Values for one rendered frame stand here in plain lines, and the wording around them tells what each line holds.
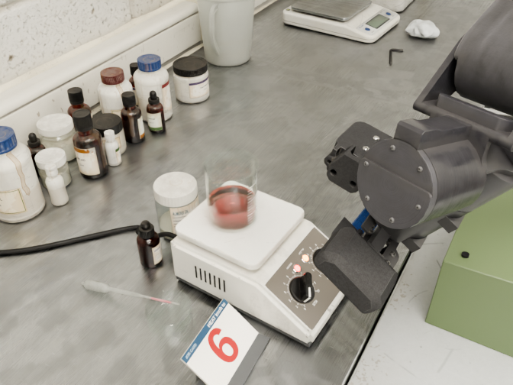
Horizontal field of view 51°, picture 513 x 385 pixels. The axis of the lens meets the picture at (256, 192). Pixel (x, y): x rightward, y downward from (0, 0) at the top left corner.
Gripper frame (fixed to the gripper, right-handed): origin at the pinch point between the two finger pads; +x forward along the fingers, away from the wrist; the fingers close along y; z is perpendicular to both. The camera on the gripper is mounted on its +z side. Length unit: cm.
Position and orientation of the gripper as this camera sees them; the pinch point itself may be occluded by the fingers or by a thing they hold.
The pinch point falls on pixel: (356, 239)
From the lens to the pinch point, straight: 52.1
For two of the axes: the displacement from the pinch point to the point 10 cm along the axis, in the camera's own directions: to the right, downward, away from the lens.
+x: -4.6, 4.5, 7.6
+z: -7.0, -7.1, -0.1
